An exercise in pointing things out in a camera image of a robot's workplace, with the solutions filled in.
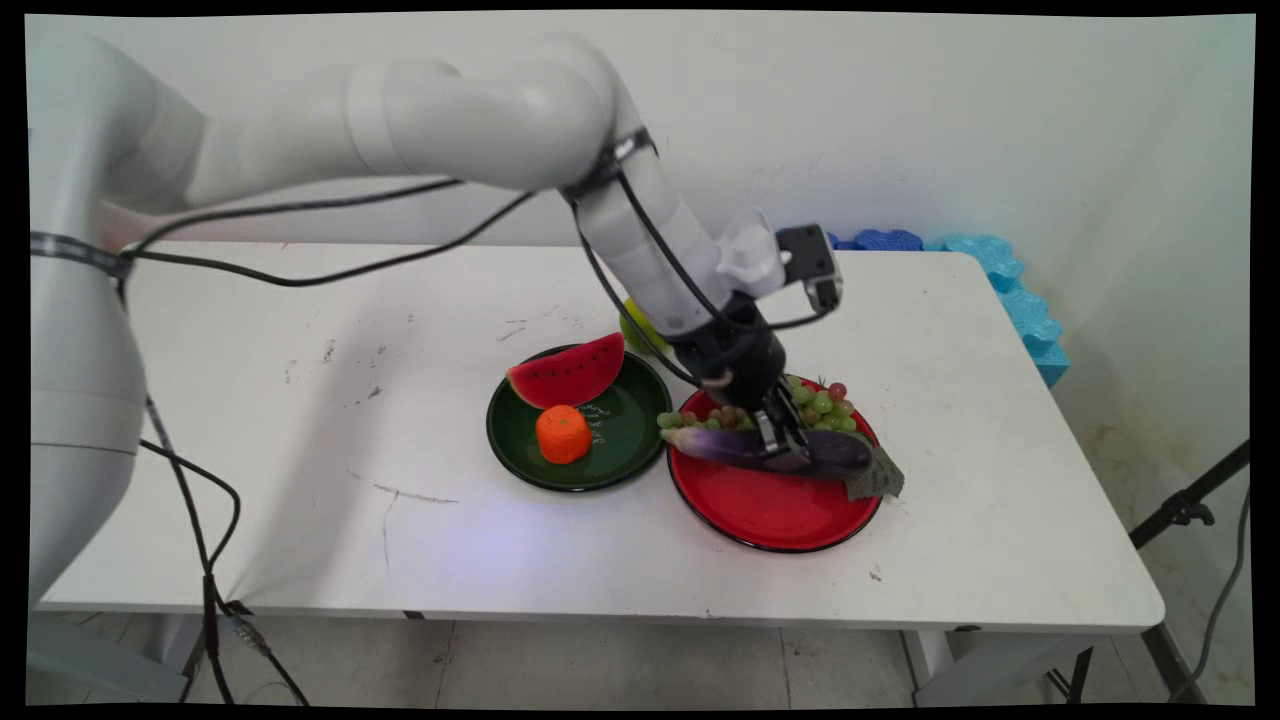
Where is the black tripod stand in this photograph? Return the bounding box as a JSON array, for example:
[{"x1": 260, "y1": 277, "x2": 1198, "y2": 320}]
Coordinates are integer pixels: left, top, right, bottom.
[{"x1": 1128, "y1": 438, "x2": 1251, "y2": 701}]

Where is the dark blue foam piece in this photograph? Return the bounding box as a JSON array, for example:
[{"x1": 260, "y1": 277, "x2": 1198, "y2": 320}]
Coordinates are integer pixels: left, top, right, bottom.
[{"x1": 828, "y1": 228, "x2": 925, "y2": 252}]

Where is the orange toy tangerine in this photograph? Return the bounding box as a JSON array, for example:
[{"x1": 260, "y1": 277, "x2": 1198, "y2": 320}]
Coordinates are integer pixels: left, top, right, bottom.
[{"x1": 535, "y1": 404, "x2": 593, "y2": 465}]

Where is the black base cable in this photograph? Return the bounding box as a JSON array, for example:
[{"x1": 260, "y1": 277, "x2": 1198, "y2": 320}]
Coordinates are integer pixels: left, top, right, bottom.
[{"x1": 138, "y1": 398, "x2": 313, "y2": 706}]

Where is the green grape bunch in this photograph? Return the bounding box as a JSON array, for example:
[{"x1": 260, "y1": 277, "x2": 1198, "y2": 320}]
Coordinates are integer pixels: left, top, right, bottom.
[{"x1": 657, "y1": 375, "x2": 858, "y2": 433}]

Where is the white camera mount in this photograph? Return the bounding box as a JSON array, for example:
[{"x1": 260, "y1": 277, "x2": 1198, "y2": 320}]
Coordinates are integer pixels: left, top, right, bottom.
[{"x1": 715, "y1": 210, "x2": 793, "y2": 299}]

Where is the grey hanging cable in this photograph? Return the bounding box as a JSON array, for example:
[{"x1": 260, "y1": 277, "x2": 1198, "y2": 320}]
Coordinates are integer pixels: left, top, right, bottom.
[{"x1": 1168, "y1": 485, "x2": 1253, "y2": 703}]

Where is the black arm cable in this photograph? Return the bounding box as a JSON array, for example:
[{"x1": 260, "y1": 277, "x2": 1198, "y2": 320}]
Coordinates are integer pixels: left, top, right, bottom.
[{"x1": 118, "y1": 140, "x2": 836, "y2": 393}]

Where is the red watermelon slice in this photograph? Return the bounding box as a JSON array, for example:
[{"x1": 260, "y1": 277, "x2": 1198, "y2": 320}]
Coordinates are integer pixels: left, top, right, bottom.
[{"x1": 506, "y1": 333, "x2": 626, "y2": 411}]

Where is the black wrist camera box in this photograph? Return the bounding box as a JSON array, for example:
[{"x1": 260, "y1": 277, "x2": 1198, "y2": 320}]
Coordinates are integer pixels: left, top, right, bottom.
[{"x1": 778, "y1": 225, "x2": 844, "y2": 313}]

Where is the purple toy eggplant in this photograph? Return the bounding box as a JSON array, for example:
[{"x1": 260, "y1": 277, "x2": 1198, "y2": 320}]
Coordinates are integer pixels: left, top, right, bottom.
[{"x1": 662, "y1": 425, "x2": 906, "y2": 501}]

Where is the red enamel plate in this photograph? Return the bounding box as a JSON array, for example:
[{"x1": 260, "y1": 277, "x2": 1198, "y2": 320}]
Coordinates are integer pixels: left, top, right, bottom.
[{"x1": 666, "y1": 375, "x2": 884, "y2": 554}]

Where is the white table leg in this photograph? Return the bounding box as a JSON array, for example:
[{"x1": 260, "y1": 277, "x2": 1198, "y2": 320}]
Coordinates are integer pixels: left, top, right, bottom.
[{"x1": 900, "y1": 630, "x2": 1096, "y2": 706}]

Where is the light blue foam mat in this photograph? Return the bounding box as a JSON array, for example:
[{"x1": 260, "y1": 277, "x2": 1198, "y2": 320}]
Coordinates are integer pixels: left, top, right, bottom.
[{"x1": 924, "y1": 233, "x2": 1071, "y2": 389}]

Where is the dark green enamel plate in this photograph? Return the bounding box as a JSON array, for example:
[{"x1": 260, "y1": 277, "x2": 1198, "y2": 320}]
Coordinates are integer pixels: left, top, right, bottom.
[{"x1": 486, "y1": 345, "x2": 674, "y2": 493}]

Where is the yellow-green citrus fruit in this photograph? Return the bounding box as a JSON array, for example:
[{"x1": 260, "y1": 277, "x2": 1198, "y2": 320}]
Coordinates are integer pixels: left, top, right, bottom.
[{"x1": 619, "y1": 297, "x2": 669, "y2": 356}]

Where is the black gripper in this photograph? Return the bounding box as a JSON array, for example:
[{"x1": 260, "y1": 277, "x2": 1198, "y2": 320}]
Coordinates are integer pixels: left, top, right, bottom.
[{"x1": 663, "y1": 293, "x2": 819, "y2": 473}]

